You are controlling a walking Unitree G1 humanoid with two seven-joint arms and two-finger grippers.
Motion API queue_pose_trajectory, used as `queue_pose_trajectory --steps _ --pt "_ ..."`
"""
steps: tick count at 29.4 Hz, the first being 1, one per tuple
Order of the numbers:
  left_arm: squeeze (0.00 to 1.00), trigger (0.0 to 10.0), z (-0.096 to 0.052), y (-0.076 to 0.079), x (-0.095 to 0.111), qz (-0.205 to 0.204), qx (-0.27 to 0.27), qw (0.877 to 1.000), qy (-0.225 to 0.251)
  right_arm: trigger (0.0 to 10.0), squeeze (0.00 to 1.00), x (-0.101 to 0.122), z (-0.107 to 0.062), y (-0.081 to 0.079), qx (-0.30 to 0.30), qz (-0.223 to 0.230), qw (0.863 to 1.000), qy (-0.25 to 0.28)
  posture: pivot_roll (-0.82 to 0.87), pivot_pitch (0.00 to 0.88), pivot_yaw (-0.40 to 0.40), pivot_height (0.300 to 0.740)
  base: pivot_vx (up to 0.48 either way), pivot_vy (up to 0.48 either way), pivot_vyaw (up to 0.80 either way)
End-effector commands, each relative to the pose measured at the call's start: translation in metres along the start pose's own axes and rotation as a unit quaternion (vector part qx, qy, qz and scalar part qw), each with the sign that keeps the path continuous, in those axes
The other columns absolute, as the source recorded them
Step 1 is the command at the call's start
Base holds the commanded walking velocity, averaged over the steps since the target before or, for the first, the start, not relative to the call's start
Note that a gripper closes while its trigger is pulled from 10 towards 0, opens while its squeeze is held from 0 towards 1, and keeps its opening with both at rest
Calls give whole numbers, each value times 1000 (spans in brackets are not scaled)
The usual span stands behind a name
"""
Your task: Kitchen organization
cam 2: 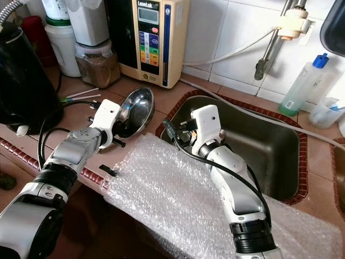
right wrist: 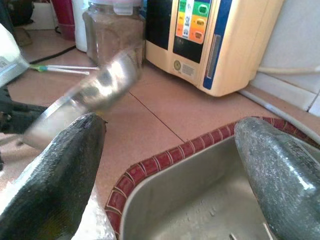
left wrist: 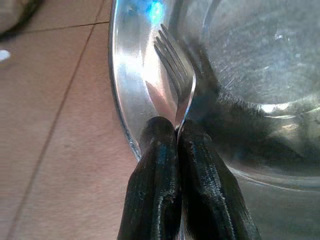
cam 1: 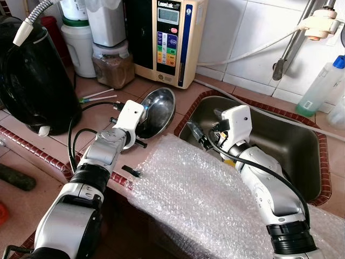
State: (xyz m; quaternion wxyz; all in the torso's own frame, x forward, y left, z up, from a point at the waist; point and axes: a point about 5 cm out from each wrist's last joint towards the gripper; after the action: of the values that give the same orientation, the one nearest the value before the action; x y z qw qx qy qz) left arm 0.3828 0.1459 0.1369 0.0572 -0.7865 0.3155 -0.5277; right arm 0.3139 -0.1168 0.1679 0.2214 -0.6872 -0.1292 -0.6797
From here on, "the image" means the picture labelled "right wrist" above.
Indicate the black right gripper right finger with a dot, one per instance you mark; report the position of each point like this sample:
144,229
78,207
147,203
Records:
287,180

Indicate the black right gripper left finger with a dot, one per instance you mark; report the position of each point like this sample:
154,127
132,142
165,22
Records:
50,180

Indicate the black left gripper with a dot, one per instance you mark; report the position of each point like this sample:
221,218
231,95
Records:
4,102

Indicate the stainless steel spoon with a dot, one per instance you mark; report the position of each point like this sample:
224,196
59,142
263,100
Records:
107,82

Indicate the clear bubble wrap sheet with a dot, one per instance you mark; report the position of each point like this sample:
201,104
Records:
97,225

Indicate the white chopstick green end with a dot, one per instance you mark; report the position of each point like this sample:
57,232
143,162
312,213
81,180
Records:
75,67
70,71

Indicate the stainless steel sink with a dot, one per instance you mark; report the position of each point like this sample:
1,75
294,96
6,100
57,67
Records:
187,200

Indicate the white bottle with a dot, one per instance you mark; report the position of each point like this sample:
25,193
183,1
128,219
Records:
80,30

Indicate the dark red container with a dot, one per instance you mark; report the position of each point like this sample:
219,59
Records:
65,20

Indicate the cream appliance tube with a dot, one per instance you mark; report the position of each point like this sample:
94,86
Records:
287,70

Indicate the red mosaic sink rim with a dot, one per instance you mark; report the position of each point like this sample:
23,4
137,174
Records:
160,160

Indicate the clear jar of brown powder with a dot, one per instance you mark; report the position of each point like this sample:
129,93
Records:
112,32

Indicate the cream water ionizer appliance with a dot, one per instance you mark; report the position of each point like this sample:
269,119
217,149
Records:
237,50

